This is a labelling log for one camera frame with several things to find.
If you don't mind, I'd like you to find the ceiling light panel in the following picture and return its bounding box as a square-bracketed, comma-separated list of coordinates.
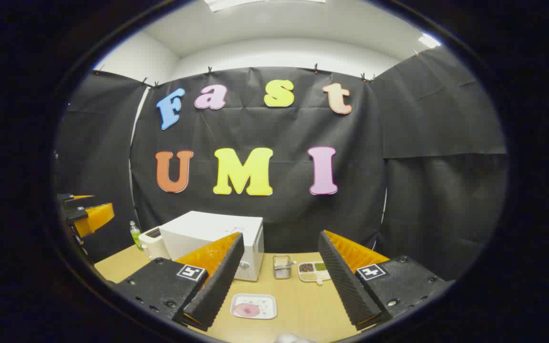
[205, 0, 326, 12]
[417, 32, 442, 49]

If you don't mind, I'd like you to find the metal wire basket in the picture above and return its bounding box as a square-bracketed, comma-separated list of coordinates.
[273, 255, 293, 280]

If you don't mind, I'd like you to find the pink meat slice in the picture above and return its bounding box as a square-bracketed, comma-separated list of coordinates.
[234, 303, 261, 317]

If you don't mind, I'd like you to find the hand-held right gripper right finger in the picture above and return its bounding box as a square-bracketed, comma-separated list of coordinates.
[318, 230, 454, 331]

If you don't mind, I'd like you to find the white microwave oven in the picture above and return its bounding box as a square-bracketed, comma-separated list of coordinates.
[159, 211, 264, 282]

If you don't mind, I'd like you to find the black backdrop cloth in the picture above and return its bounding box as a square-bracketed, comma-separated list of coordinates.
[54, 45, 508, 282]

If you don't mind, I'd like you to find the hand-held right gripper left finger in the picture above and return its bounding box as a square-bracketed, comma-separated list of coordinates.
[112, 232, 245, 332]

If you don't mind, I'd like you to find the white food tray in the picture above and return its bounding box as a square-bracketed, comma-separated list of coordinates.
[230, 293, 278, 320]

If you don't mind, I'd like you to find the white toaster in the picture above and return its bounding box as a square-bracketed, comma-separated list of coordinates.
[139, 226, 171, 261]

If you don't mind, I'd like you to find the green label drink bottle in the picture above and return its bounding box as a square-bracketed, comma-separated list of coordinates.
[130, 220, 144, 251]

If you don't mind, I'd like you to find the divided white seed dish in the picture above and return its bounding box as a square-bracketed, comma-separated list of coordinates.
[297, 261, 332, 285]

